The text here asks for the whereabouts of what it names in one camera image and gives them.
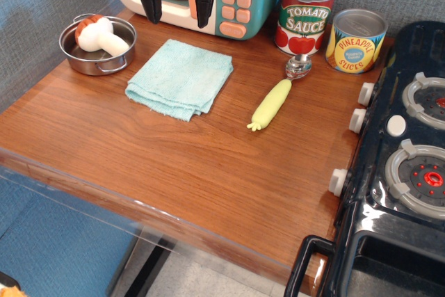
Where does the light blue cloth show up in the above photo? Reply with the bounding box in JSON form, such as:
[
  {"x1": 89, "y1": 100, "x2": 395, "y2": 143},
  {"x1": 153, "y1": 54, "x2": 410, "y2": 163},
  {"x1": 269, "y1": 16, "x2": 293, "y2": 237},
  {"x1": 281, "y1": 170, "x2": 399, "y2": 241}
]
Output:
[{"x1": 125, "y1": 39, "x2": 234, "y2": 122}]

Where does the small metal pot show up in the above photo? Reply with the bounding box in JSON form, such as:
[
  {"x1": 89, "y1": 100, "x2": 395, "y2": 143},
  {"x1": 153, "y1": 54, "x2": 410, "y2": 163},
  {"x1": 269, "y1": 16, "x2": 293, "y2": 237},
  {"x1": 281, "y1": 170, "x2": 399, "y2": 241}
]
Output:
[{"x1": 59, "y1": 13, "x2": 137, "y2": 76}]

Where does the teal toy microwave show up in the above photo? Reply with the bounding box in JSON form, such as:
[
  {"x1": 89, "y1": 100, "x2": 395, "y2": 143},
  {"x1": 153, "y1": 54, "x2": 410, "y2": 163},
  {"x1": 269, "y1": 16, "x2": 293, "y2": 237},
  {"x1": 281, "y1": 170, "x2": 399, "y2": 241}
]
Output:
[{"x1": 121, "y1": 0, "x2": 279, "y2": 40}]

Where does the plush white mushroom toy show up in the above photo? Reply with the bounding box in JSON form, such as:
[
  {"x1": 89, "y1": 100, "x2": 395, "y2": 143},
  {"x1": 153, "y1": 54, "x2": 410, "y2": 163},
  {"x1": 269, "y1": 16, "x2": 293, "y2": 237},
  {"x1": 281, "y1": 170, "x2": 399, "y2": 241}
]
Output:
[{"x1": 74, "y1": 15, "x2": 130, "y2": 57}]

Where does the tomato sauce can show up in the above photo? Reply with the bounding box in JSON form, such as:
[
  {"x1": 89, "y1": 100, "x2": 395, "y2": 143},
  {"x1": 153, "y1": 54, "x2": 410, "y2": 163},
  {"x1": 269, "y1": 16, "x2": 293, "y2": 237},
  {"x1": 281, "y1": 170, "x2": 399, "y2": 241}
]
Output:
[{"x1": 275, "y1": 0, "x2": 334, "y2": 55}]

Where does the pineapple slices can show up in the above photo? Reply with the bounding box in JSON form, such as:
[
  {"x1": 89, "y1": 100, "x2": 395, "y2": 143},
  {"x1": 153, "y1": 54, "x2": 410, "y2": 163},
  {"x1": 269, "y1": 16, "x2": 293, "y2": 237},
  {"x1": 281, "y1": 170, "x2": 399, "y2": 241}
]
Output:
[{"x1": 325, "y1": 8, "x2": 388, "y2": 74}]

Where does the black toy stove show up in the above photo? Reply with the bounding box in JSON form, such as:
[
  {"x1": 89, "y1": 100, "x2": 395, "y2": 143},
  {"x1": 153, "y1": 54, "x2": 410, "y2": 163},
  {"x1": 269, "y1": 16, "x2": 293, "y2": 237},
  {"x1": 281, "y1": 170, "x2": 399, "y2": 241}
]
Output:
[{"x1": 285, "y1": 21, "x2": 444, "y2": 296}]

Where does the orange object at corner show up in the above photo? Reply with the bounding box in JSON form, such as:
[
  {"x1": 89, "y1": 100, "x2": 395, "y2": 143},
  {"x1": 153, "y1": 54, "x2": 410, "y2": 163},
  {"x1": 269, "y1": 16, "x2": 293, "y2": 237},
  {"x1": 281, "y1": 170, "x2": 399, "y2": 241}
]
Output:
[{"x1": 0, "y1": 272, "x2": 27, "y2": 297}]

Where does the spoon with yellow handle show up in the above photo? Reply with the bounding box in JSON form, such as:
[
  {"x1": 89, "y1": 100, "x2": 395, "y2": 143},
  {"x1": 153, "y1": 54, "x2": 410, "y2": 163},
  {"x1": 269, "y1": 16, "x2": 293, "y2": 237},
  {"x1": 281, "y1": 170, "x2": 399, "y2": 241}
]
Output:
[{"x1": 247, "y1": 54, "x2": 312, "y2": 131}]

